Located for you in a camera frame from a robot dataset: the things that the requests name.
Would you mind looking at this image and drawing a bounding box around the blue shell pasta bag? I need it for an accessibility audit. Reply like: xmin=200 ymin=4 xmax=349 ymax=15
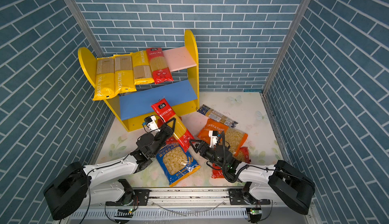
xmin=156 ymin=143 xmax=201 ymax=187

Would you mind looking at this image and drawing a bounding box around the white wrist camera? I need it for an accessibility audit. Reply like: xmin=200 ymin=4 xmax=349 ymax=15
xmin=208 ymin=130 xmax=219 ymax=148
xmin=143 ymin=115 xmax=159 ymax=132

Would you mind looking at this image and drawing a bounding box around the orange macaroni bag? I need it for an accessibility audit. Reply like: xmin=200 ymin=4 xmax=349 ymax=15
xmin=198 ymin=119 xmax=248 ymax=156

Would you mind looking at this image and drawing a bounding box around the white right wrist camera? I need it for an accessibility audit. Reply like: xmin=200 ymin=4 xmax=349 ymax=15
xmin=208 ymin=130 xmax=219 ymax=148

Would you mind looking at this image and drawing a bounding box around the yellow Pastatime spaghetti bag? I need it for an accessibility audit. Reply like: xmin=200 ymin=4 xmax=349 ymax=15
xmin=93 ymin=58 xmax=116 ymax=101
xmin=114 ymin=55 xmax=136 ymax=95

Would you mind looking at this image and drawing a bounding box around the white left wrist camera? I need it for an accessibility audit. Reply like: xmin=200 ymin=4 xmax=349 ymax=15
xmin=143 ymin=115 xmax=159 ymax=132

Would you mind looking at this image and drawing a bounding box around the dark labelled spaghetti bag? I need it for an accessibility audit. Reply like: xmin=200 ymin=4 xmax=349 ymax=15
xmin=197 ymin=105 xmax=238 ymax=128

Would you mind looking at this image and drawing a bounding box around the red labelled spaghetti bag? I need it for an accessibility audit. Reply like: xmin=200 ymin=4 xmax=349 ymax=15
xmin=146 ymin=48 xmax=173 ymax=84

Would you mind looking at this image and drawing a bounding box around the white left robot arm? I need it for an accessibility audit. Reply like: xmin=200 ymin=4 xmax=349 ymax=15
xmin=44 ymin=118 xmax=176 ymax=221

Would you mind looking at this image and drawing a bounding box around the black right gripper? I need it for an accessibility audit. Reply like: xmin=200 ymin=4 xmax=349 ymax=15
xmin=191 ymin=138 xmax=228 ymax=171

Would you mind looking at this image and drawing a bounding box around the floral table mat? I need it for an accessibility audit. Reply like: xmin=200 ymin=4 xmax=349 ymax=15
xmin=92 ymin=92 xmax=286 ymax=188

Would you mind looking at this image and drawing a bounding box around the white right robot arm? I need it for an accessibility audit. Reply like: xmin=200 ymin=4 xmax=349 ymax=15
xmin=189 ymin=133 xmax=316 ymax=215

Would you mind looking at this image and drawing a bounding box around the metal base rail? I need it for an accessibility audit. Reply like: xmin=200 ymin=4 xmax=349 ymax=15
xmin=66 ymin=187 xmax=312 ymax=224

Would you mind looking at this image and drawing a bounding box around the yellow shelf with coloured boards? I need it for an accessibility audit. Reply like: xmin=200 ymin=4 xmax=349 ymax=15
xmin=77 ymin=29 xmax=200 ymax=132

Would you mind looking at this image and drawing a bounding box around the red fusilli bag lower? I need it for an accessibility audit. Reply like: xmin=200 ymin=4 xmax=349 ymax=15
xmin=211 ymin=147 xmax=251 ymax=179

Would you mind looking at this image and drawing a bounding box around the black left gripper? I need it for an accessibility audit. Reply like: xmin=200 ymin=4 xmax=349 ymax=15
xmin=150 ymin=118 xmax=175 ymax=158

